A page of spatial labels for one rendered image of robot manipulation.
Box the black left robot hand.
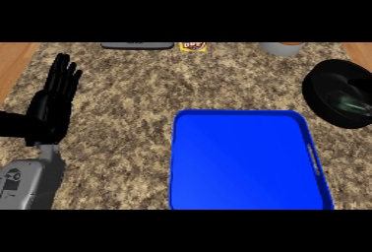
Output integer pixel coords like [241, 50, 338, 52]
[0, 52, 84, 148]

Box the blue plastic tray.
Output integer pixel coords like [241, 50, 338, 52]
[169, 108, 335, 211]

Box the black pot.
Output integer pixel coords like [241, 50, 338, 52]
[301, 58, 372, 130]

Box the flat grey appliance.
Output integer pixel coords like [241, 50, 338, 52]
[101, 41, 176, 51]

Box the yellow printed box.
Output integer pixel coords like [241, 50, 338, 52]
[179, 41, 210, 53]

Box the grey cup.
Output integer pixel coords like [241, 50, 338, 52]
[259, 41, 307, 57]

